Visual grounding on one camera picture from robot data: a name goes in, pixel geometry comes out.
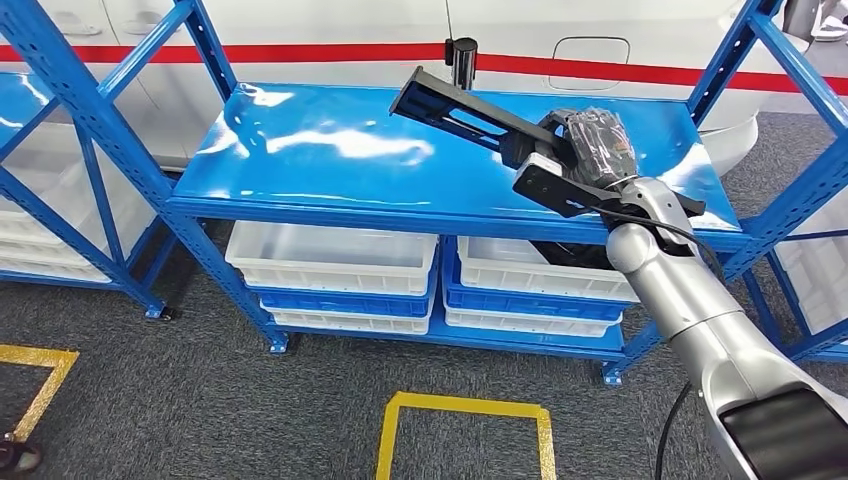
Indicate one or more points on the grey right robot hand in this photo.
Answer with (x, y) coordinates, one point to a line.
(596, 152)

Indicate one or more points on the black perforated plastic plate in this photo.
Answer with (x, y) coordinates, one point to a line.
(464, 112)

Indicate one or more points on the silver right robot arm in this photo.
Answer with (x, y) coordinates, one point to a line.
(696, 311)

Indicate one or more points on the black plastic part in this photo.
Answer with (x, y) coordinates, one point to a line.
(570, 257)

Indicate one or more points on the blue metal shelf rack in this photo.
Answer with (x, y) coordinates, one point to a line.
(298, 152)
(828, 351)
(99, 199)

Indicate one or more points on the clear plastic film wrap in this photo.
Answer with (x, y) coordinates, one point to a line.
(603, 149)

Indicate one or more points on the red barrier belt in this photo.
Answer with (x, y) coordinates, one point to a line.
(265, 53)
(662, 74)

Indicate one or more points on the white plastic bin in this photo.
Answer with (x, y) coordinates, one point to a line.
(831, 321)
(46, 218)
(497, 265)
(523, 326)
(331, 255)
(40, 253)
(821, 278)
(46, 272)
(344, 323)

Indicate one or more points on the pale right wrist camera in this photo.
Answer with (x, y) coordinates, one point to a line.
(544, 166)

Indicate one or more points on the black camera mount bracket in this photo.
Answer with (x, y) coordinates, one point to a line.
(563, 195)

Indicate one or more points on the black stanchion post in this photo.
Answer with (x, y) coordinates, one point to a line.
(462, 63)

